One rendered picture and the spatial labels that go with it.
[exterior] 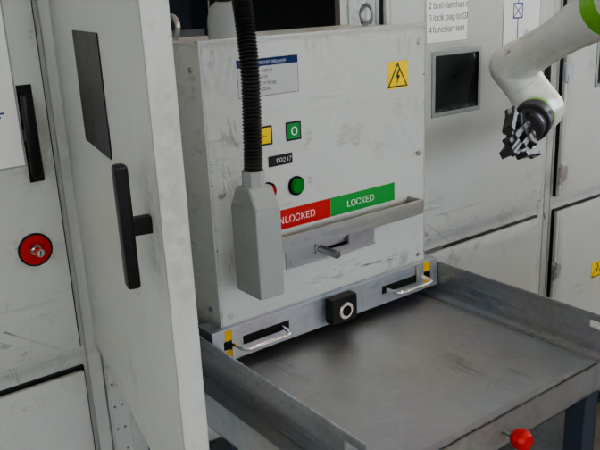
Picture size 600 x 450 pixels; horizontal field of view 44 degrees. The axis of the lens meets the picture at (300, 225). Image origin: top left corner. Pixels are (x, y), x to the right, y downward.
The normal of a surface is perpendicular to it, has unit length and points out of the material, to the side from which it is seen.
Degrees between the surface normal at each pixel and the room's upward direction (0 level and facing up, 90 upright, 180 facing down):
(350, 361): 0
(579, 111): 90
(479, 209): 90
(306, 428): 90
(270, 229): 90
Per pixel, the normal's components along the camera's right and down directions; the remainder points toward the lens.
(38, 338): 0.60, 0.21
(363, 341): -0.04, -0.95
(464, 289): -0.80, 0.21
